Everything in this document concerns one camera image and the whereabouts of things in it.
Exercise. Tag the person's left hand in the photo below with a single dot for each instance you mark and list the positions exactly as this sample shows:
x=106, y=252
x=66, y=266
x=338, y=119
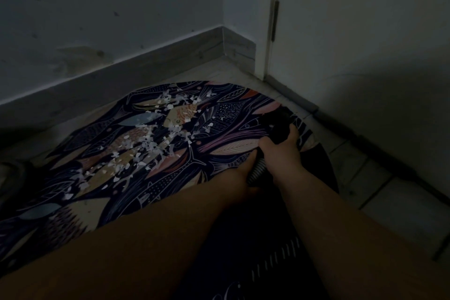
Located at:
x=239, y=178

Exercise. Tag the person's left fingers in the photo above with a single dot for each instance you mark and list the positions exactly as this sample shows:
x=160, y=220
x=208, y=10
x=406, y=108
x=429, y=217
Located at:
x=251, y=162

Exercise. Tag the round dark fish-pattern rug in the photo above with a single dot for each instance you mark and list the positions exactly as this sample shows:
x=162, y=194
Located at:
x=218, y=124

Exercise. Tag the person's right hand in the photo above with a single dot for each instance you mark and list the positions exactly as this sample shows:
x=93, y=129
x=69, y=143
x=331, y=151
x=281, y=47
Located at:
x=284, y=159

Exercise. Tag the white door frame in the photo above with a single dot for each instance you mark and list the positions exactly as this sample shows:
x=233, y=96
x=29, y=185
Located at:
x=264, y=18

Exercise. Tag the grey wooden baseboard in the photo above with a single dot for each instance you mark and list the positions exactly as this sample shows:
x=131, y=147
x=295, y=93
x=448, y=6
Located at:
x=116, y=78

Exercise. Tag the person's right forearm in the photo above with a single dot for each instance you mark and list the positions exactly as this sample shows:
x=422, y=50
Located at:
x=355, y=240

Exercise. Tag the person's right thumb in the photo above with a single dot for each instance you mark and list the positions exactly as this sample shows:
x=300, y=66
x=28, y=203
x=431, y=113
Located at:
x=268, y=143

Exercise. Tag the person's left forearm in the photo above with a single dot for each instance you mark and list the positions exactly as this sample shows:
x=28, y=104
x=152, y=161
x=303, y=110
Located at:
x=140, y=243

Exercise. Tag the white door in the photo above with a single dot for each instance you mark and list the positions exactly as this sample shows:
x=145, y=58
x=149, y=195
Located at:
x=369, y=46

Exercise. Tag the scattered white paper scraps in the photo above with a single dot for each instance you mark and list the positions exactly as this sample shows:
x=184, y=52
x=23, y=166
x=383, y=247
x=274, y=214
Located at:
x=154, y=141

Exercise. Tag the metal door hinge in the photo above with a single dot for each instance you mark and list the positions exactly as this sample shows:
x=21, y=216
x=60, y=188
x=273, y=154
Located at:
x=274, y=22

